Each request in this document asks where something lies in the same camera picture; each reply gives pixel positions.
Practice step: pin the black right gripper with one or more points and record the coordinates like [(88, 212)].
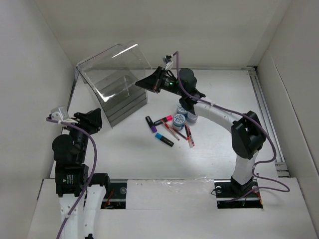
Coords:
[(153, 81)]

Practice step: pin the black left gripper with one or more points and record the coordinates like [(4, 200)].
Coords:
[(91, 119)]

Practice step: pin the clear plastic organizer box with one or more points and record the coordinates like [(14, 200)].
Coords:
[(111, 75)]

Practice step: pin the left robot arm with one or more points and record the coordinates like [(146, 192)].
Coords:
[(79, 189)]

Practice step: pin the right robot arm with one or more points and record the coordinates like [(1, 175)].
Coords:
[(246, 137)]

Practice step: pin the purple cap highlighter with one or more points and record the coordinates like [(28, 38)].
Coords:
[(151, 124)]

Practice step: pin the blue jar back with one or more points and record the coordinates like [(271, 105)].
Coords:
[(181, 110)]

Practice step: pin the blue jar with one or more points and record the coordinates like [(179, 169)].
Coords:
[(178, 121), (181, 110)]

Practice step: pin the pink cap highlighter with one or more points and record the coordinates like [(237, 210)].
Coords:
[(165, 119)]

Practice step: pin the blue jar front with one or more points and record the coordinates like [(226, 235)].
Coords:
[(178, 121)]

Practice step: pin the dark red gel pen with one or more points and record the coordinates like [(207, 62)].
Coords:
[(184, 137)]

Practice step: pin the blue cap highlighter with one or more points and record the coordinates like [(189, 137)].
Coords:
[(164, 140)]

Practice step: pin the red pen with clip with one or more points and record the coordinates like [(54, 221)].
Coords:
[(188, 136)]

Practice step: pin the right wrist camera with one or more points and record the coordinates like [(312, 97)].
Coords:
[(168, 62)]

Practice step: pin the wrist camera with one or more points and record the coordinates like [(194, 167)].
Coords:
[(58, 114), (168, 62)]

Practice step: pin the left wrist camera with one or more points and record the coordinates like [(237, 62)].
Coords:
[(58, 114)]

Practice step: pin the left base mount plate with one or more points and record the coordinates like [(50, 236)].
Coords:
[(115, 197)]

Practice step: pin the base mount plate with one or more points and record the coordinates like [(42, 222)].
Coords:
[(228, 198), (115, 197)]

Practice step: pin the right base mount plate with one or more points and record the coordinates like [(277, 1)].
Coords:
[(228, 198)]

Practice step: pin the aluminium rail right side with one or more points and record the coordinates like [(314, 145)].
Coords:
[(265, 119)]

